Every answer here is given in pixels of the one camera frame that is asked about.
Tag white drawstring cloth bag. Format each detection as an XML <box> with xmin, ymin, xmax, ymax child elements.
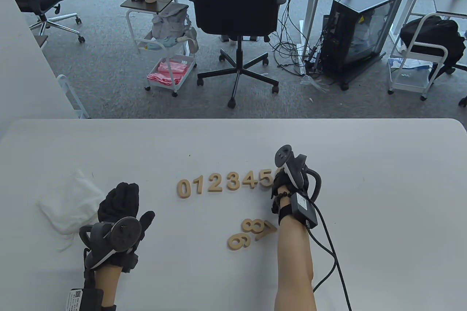
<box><xmin>36</xmin><ymin>169</ymin><xmax>106</xmax><ymax>252</ymax></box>

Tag white cart with dark top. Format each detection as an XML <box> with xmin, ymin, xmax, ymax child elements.
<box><xmin>120</xmin><ymin>0</ymin><xmax>199</xmax><ymax>98</ymax></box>

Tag grey backpack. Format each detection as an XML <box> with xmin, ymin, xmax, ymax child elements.
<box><xmin>151</xmin><ymin>3</ymin><xmax>199</xmax><ymax>53</ymax></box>

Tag light blue pouch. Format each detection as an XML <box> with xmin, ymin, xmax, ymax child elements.
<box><xmin>140</xmin><ymin>36</ymin><xmax>186</xmax><ymax>51</ymax></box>

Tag person's left hand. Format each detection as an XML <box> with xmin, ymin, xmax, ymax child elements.
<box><xmin>83</xmin><ymin>182</ymin><xmax>155</xmax><ymax>273</ymax></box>

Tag person's right hand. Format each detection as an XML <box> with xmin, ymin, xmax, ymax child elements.
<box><xmin>271</xmin><ymin>168</ymin><xmax>310</xmax><ymax>215</ymax></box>

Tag pink packets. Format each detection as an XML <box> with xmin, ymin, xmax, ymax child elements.
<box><xmin>147</xmin><ymin>61</ymin><xmax>190</xmax><ymax>86</ymax></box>

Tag black backpack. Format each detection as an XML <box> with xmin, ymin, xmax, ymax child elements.
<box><xmin>399</xmin><ymin>15</ymin><xmax>467</xmax><ymax>71</ymax></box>

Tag oval wooden number block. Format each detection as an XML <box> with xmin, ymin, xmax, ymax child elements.
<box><xmin>177</xmin><ymin>179</ymin><xmax>193</xmax><ymax>199</ymax></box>

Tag looped wooden number block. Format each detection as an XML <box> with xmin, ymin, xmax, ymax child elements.
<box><xmin>227</xmin><ymin>234</ymin><xmax>252</xmax><ymax>250</ymax></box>

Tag person's right forearm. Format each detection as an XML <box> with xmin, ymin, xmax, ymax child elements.
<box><xmin>272</xmin><ymin>187</ymin><xmax>317</xmax><ymax>311</ymax></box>

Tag angular wooden number block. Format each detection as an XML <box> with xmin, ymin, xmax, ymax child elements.
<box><xmin>242</xmin><ymin>171</ymin><xmax>258</xmax><ymax>190</ymax></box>

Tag double-loop wooden number block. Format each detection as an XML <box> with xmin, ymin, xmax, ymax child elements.
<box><xmin>242</xmin><ymin>219</ymin><xmax>264</xmax><ymax>234</ymax></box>

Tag curved wooden number block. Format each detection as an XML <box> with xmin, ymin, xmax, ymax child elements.
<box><xmin>208</xmin><ymin>174</ymin><xmax>223</xmax><ymax>194</ymax></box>

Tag black cable tangle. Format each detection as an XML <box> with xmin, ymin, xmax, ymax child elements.
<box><xmin>266</xmin><ymin>0</ymin><xmax>321</xmax><ymax>71</ymax></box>

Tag hooked wooden number block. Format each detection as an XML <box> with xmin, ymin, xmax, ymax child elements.
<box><xmin>258</xmin><ymin>170</ymin><xmax>274</xmax><ymax>189</ymax></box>

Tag dark bead bracelet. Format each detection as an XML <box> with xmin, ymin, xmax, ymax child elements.
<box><xmin>272</xmin><ymin>189</ymin><xmax>292</xmax><ymax>206</ymax></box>

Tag bent wooden number block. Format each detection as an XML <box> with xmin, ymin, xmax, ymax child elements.
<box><xmin>255</xmin><ymin>221</ymin><xmax>278</xmax><ymax>241</ymax></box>

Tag person's left forearm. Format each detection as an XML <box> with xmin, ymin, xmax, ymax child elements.
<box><xmin>95</xmin><ymin>265</ymin><xmax>123</xmax><ymax>308</ymax></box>

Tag white rolling cart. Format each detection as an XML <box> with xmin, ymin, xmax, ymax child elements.
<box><xmin>387</xmin><ymin>12</ymin><xmax>449</xmax><ymax>102</ymax></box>

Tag white metal rack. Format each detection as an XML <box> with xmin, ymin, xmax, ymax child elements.
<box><xmin>57</xmin><ymin>74</ymin><xmax>90</xmax><ymax>119</ymax></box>

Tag clear plastic bag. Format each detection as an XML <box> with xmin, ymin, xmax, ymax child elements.
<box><xmin>300</xmin><ymin>74</ymin><xmax>331</xmax><ymax>93</ymax></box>

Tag black wrist sensor box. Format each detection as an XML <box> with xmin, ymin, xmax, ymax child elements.
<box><xmin>66</xmin><ymin>288</ymin><xmax>116</xmax><ymax>311</ymax></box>
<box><xmin>279</xmin><ymin>193</ymin><xmax>319</xmax><ymax>229</ymax></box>

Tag black computer tower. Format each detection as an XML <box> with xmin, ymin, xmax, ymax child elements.
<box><xmin>321</xmin><ymin>0</ymin><xmax>405</xmax><ymax>91</ymax></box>

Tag grey handheld controller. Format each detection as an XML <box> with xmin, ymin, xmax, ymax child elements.
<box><xmin>79</xmin><ymin>217</ymin><xmax>142</xmax><ymax>269</ymax></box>
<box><xmin>274</xmin><ymin>144</ymin><xmax>322</xmax><ymax>202</ymax></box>

